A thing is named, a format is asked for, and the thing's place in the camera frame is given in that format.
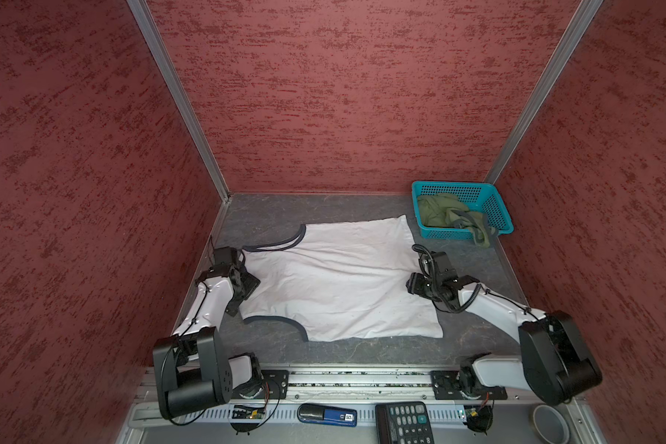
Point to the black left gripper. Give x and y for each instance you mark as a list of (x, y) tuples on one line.
[(252, 283)]

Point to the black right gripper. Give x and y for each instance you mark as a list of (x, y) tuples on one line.
[(414, 280)]

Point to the white tank top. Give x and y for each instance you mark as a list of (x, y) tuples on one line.
[(341, 281)]

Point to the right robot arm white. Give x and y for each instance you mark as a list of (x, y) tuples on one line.
[(554, 362)]

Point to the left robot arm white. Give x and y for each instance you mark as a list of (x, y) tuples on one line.
[(192, 371)]

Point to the green grey tank top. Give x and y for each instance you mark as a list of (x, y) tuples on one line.
[(446, 211)]

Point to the teal plastic basket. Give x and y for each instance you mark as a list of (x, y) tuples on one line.
[(482, 198)]

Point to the left small circuit board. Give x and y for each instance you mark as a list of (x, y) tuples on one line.
[(249, 413)]

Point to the small circuit board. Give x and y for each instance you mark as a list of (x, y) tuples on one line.
[(249, 413), (479, 419)]

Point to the right small circuit board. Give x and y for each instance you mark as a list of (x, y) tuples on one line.
[(479, 419)]

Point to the blue black stapler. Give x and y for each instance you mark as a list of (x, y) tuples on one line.
[(318, 414)]

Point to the black calculator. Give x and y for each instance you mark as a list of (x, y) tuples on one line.
[(403, 423)]

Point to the white plastic box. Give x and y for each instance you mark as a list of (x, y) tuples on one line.
[(146, 415)]

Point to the grey tape roll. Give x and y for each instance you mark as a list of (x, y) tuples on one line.
[(549, 425)]

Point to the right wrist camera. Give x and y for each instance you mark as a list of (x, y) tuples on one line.
[(438, 264)]

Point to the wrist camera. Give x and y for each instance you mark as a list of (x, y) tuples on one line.
[(225, 258), (438, 264)]

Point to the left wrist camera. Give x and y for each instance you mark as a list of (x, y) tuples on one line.
[(225, 258)]

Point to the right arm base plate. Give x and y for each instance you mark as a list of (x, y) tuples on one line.
[(449, 386)]

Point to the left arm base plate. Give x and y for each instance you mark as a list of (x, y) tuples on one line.
[(271, 384)]

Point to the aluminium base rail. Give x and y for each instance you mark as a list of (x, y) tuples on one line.
[(370, 383)]

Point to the white perforated cable strip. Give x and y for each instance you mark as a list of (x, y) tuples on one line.
[(440, 415)]

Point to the aluminium corner post left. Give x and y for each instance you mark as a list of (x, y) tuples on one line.
[(148, 28)]

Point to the aluminium corner post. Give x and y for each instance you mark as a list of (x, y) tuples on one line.
[(570, 39), (148, 28)]

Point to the aluminium corner post right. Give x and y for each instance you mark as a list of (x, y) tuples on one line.
[(570, 39)]

